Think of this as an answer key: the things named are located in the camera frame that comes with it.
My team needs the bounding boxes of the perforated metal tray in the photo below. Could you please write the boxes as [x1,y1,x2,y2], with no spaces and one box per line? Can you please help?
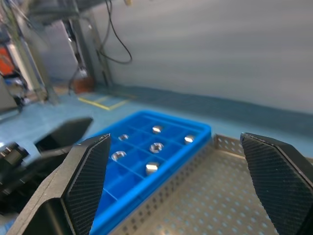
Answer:
[107,133,313,235]

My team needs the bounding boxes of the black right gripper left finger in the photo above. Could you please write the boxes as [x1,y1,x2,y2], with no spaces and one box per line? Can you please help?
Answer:
[4,133,112,235]

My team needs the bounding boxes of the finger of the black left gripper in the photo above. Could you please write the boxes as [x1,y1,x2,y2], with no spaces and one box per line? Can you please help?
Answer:
[22,145,74,182]
[34,117,94,153]

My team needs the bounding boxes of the brown container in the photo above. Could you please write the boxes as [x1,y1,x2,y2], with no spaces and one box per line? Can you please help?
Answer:
[72,75,95,94]

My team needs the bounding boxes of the black hanging cable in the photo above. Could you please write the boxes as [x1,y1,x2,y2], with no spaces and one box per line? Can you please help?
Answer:
[96,0,133,65]

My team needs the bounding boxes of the metal nut centre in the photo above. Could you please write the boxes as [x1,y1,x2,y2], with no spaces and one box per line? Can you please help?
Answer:
[149,142,164,154]

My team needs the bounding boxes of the orange machine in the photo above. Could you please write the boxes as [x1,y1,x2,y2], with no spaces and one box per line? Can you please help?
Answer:
[0,46,15,75]

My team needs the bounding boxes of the blue compartment tray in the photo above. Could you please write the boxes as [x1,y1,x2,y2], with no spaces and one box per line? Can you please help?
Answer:
[80,110,212,235]

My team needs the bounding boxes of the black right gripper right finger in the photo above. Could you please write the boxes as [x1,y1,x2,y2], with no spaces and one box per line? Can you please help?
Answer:
[240,132,313,235]

